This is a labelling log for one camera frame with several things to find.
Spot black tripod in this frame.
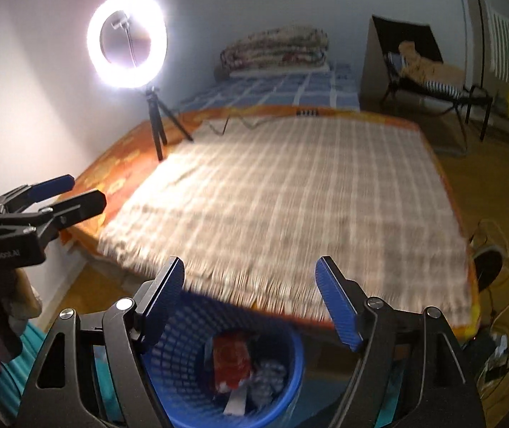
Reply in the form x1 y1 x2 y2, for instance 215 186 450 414
145 85 193 161

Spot white colourful snack bag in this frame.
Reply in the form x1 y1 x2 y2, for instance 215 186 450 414
223 360 287 416

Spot teal cloth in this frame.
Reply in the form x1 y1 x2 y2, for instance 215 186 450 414
0 323 46 418

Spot black power strip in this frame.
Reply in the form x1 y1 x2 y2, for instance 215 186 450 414
471 327 509 383

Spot black power cable with remote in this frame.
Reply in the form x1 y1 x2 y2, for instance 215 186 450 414
202 108 322 137

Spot white cables on floor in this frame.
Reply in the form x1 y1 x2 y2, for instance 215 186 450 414
463 217 509 404

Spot black metal drying rack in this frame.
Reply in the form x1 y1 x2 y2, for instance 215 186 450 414
452 0 509 137

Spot red paper box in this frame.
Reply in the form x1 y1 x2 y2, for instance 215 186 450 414
212 330 252 393

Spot tan clothes on chair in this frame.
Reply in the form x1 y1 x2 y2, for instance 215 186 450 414
399 41 464 89

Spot beige plaid fringed blanket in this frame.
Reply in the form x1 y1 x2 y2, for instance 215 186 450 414
98 117 468 321

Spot blue checkered bed sheet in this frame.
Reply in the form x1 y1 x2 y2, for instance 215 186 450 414
175 61 360 112

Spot white striped towel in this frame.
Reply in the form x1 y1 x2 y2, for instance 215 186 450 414
488 9 509 85

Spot blue plastic laundry basket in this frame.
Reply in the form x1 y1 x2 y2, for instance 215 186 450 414
143 292 305 427

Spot folded floral quilt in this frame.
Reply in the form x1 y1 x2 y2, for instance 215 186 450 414
220 25 329 72

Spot orange patterned mattress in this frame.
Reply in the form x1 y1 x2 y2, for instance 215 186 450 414
61 105 481 341

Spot black folding chair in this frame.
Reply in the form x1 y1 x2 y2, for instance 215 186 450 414
372 15 494 146

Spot white ring light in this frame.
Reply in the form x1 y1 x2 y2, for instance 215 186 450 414
86 0 167 89

